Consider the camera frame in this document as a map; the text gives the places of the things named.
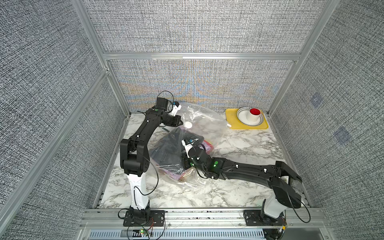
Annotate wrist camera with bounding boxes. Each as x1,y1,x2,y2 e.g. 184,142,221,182
182,141,194,158
170,101,182,117

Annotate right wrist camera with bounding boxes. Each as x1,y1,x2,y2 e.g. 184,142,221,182
182,141,194,158

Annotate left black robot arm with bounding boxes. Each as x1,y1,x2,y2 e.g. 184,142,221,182
120,97,183,211

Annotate clear plastic vacuum bag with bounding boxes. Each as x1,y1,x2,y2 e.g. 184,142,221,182
149,103,230,188

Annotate colourful folded clothes stack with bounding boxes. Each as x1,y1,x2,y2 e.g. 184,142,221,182
157,141,195,182

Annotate black trousers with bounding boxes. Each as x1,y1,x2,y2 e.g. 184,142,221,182
149,128,202,171

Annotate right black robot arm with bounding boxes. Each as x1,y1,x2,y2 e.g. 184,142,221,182
181,139,303,219

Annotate white cup red inside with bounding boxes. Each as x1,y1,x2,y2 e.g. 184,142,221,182
247,108,261,125

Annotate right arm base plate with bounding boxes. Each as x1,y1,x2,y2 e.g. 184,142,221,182
243,210,286,227

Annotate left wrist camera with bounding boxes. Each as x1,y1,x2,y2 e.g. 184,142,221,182
170,101,182,117

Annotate aluminium front rail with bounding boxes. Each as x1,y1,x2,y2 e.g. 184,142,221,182
79,208,331,230

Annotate white patterned bowl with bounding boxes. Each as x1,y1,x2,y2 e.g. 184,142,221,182
237,107,264,127

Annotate yellow plastic tray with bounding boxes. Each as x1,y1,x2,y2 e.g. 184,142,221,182
225,109,269,130

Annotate white slotted cable duct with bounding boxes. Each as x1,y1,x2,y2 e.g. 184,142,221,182
88,229,266,240

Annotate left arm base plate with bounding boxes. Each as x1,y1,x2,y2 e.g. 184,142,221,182
123,209,166,227

